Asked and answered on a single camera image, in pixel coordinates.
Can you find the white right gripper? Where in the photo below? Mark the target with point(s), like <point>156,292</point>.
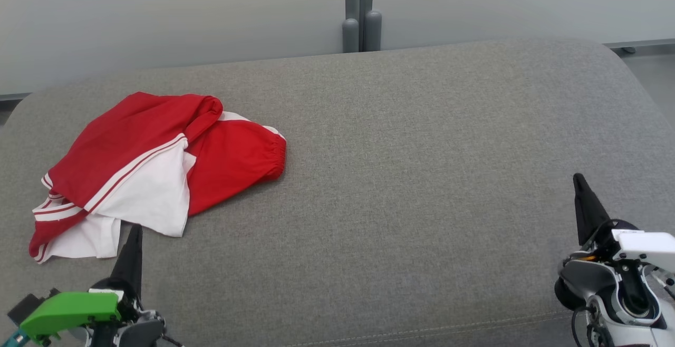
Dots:
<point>648,247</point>

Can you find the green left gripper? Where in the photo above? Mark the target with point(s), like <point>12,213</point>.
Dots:
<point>68,310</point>

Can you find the red white Bulls jersey shirt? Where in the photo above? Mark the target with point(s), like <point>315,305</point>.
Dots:
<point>121,141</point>

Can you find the grey fabric sofa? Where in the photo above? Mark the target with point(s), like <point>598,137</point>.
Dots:
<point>422,178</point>

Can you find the grey partition foot with caster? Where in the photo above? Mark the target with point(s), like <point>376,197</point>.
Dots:
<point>13,96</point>
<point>643,44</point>

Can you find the frosted grey partition panel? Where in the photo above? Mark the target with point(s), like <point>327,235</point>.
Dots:
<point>158,20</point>
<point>527,4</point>

